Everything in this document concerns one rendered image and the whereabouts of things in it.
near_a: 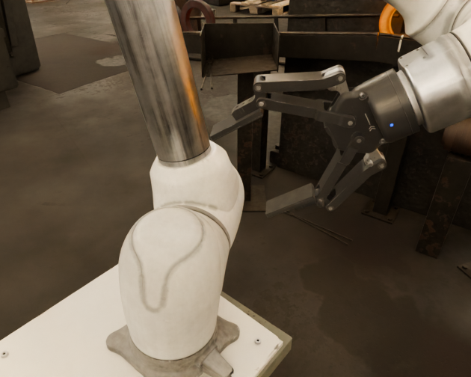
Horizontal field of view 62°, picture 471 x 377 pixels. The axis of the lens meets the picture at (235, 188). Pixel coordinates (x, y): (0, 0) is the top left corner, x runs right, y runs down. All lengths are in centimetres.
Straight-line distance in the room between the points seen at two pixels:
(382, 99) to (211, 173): 35
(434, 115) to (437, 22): 16
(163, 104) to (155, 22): 12
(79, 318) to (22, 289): 70
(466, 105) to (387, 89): 7
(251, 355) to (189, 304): 22
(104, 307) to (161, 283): 30
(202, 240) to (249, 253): 91
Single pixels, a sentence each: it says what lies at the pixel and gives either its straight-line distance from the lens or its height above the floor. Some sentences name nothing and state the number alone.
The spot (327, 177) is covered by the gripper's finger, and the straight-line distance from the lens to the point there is 50.
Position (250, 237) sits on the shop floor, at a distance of 154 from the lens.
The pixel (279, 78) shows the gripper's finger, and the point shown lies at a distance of 44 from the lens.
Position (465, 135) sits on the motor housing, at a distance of 137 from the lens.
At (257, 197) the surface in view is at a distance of 175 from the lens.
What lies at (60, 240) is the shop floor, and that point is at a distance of 167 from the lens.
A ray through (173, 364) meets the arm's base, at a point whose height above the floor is 42.
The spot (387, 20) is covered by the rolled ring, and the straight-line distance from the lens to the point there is 152.
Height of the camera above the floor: 101
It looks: 34 degrees down
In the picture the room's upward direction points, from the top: straight up
